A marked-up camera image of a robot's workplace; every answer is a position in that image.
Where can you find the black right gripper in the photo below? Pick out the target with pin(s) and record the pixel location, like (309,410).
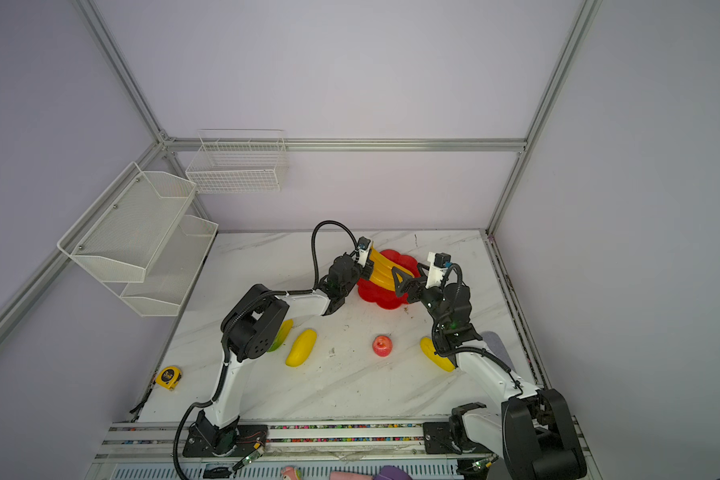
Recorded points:
(405,284)

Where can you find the yellow fake banana bunch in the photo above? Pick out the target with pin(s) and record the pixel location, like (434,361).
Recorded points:
(381,271)

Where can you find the yellow green fake mango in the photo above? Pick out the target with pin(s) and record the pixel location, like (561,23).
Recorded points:
(281,335)

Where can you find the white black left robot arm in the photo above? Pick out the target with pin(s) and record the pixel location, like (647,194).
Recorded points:
(250,330)

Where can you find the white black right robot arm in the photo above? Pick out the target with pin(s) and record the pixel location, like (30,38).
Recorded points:
(530,428)

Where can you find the red flower-shaped fruit bowl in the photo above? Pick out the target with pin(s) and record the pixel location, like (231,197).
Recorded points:
(380,288)

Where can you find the red fake apple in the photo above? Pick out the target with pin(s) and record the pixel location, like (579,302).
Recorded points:
(382,346)

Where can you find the purple toy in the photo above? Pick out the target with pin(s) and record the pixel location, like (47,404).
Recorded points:
(389,472)

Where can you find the yellow tape measure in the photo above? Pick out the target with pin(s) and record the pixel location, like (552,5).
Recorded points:
(169,377)

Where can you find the pink toy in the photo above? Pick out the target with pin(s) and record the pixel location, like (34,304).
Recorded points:
(291,473)

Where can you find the white perforated metal shelf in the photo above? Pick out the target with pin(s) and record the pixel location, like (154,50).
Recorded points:
(141,241)

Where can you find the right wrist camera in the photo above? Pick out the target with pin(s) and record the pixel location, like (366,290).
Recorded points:
(438,267)

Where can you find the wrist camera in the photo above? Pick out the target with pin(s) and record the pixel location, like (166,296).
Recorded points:
(364,247)
(438,267)

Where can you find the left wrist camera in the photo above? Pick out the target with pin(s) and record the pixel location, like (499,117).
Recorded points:
(364,247)

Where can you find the white wire basket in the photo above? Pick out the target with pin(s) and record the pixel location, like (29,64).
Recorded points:
(231,161)

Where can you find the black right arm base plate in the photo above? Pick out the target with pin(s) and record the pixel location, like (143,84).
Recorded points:
(450,438)

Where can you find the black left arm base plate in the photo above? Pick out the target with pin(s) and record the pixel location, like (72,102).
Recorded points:
(235,440)

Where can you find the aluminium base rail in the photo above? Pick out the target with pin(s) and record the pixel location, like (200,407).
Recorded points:
(315,449)

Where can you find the aluminium frame post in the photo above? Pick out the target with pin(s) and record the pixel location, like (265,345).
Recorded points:
(105,41)

